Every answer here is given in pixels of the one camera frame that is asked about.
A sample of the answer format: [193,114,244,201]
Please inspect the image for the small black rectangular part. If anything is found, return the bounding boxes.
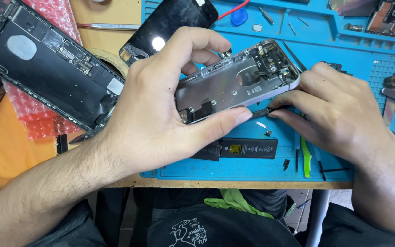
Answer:
[56,133,69,155]

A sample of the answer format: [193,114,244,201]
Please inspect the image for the black phone screen panel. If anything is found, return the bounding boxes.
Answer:
[119,0,219,66]

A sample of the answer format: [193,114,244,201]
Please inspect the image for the shiny metal shield plate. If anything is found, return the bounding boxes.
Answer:
[328,0,380,17]

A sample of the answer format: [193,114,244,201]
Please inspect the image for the black thin pry tool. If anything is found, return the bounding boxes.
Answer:
[312,144,327,182]

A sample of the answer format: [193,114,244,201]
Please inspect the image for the large black opened phone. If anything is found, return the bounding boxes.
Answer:
[0,0,127,136]

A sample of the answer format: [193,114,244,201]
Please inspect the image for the long metal spudger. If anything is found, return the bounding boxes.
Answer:
[76,23,142,31]

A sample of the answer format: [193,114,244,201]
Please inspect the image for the small black battery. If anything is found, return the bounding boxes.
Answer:
[189,140,223,162]

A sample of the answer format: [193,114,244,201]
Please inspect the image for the copper phone circuit board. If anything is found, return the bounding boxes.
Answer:
[365,0,395,38]

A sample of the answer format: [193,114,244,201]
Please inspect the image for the black knurled screwdriver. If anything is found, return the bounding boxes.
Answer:
[251,105,291,119]

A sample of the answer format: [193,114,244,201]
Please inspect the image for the blue plastic opening pick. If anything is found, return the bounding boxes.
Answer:
[230,6,249,27]

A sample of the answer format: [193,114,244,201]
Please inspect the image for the white metal chair leg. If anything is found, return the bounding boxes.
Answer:
[305,189,332,247]

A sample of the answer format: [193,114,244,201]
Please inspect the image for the green cloth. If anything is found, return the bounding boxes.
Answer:
[203,188,275,220]

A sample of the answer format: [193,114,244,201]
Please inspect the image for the person's left hand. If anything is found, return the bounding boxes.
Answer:
[98,27,253,175]

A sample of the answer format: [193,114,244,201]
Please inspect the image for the pointed metal tweezers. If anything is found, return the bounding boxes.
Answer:
[67,132,92,145]

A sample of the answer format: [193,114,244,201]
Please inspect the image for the person's black shirt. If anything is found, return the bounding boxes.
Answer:
[26,188,395,247]

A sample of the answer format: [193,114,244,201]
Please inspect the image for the blue silicone repair mat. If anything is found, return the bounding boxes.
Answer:
[139,0,395,182]

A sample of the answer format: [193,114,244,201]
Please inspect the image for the pink bubble wrap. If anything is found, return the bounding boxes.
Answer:
[2,0,85,141]

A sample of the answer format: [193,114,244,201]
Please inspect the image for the orange sheet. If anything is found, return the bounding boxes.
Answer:
[0,93,58,189]

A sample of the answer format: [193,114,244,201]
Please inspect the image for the black phone battery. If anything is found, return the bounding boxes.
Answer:
[219,137,279,160]

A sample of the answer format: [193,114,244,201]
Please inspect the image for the beige tape roll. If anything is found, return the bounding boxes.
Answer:
[86,48,130,78]

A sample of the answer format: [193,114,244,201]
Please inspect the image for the slim grey tweezers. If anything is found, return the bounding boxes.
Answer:
[281,40,308,72]

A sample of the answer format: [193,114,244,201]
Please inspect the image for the silver phone housing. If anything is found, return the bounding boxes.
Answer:
[175,39,301,125]

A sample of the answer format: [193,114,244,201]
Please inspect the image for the red cable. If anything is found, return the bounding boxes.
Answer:
[216,0,251,21]

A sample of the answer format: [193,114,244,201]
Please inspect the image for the black phone connector part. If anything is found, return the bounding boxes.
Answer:
[320,61,354,76]

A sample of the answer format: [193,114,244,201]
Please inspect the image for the person's right hand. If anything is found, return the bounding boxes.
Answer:
[268,62,393,162]

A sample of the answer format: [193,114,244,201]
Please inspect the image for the small metal cylinder part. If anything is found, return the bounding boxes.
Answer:
[343,23,365,33]

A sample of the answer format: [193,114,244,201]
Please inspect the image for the green plastic pry tool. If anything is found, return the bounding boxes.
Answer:
[300,135,312,178]

